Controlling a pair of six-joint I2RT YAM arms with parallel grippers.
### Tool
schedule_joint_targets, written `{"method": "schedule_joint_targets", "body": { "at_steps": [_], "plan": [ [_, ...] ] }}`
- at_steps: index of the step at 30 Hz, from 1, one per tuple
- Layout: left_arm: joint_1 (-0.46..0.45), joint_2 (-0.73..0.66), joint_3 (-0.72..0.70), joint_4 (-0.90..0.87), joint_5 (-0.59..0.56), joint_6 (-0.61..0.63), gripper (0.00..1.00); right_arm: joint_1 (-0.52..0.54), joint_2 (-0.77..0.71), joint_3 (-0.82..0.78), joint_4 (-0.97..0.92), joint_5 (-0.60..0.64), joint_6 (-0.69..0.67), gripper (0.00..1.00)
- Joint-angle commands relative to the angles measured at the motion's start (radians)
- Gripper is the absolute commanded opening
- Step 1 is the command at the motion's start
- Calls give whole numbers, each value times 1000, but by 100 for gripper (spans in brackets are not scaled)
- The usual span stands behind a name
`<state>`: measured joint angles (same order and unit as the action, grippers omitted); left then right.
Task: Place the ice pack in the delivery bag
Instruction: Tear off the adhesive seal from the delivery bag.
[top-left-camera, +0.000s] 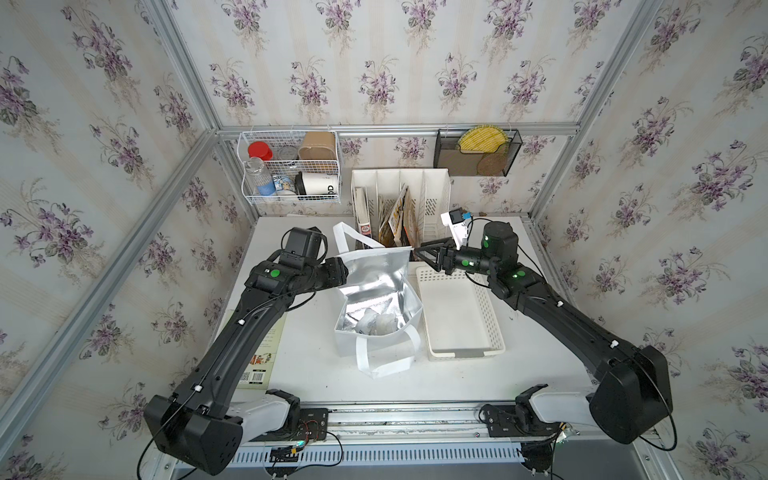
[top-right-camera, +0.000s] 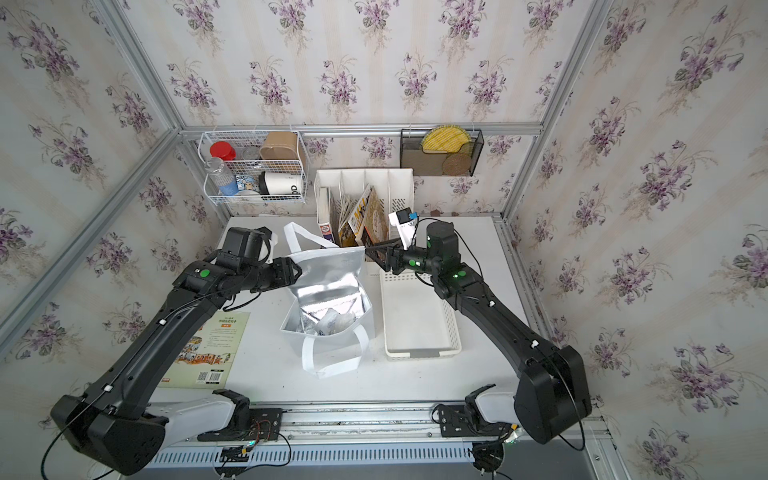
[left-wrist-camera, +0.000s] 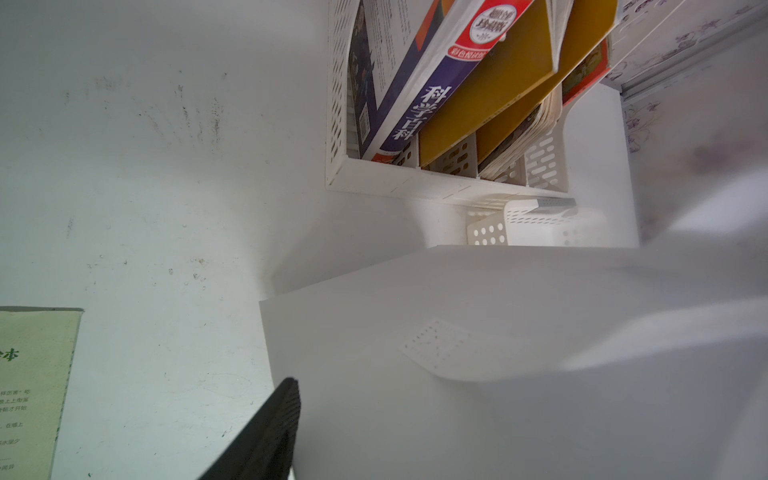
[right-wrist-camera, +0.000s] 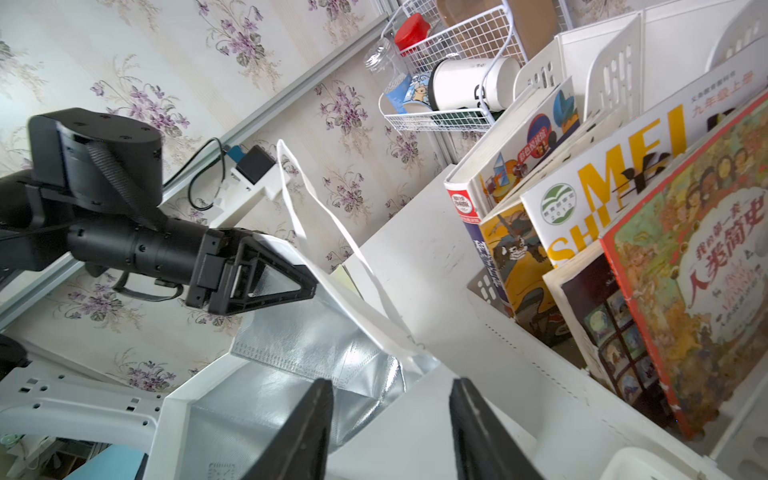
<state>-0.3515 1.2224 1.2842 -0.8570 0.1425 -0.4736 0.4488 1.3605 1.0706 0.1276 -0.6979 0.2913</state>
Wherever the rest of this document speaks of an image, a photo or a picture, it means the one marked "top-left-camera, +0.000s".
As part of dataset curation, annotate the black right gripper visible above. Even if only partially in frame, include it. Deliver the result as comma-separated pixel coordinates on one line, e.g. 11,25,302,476
413,234,499,279

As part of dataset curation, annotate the white blue-printed ice pack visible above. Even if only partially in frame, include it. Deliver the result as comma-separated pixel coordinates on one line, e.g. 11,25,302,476
354,308,399,336

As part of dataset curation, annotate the white insulated delivery bag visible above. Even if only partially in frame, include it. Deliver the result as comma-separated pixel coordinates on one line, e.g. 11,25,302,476
333,222,423,379

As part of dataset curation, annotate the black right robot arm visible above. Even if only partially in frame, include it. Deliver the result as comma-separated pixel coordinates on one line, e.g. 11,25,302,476
414,221,673,444

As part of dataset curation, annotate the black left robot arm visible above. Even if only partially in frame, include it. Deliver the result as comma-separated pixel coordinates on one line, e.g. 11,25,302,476
143,227,348,475

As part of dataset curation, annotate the colourful history book in organizer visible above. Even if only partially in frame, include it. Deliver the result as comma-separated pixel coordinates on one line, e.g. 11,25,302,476
401,189,420,247

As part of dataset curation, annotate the yellow book in organizer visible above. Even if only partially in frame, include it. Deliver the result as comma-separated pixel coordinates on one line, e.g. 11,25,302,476
379,185,408,248

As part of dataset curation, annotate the white perforated file organizer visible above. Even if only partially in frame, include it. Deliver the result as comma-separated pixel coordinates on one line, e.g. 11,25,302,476
351,168,451,246

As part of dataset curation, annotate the red white thick book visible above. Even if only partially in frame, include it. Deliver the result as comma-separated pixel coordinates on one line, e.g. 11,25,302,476
353,187,372,238

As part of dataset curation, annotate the white perforated plastic tray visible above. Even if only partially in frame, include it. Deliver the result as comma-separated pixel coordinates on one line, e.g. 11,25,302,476
415,266,506,360

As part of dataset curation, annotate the white black cup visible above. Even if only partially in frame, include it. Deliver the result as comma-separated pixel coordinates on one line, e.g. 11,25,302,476
295,172,339,197

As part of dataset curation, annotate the brown woven round coaster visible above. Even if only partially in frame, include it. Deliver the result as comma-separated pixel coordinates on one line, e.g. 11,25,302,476
476,152,508,177

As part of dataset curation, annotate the clear plastic bottle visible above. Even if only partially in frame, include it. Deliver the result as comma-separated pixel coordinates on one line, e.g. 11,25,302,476
244,157,276,197

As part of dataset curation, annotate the green children's history book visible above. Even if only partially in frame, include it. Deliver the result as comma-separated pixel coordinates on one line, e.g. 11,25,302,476
237,314,287,390

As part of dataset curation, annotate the red lidded jar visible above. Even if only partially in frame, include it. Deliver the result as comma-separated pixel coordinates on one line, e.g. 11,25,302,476
247,141,274,161

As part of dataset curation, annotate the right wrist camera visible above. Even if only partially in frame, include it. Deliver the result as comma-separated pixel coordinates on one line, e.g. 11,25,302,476
440,208,472,250

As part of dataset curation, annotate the black mesh wall basket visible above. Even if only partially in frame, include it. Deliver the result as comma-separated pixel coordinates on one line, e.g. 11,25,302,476
433,129,522,177

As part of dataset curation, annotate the white wire wall basket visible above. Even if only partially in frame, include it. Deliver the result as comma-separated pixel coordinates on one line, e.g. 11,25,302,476
236,128,342,204

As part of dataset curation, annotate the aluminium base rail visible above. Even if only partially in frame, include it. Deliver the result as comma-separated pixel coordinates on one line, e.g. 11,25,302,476
173,401,655,469

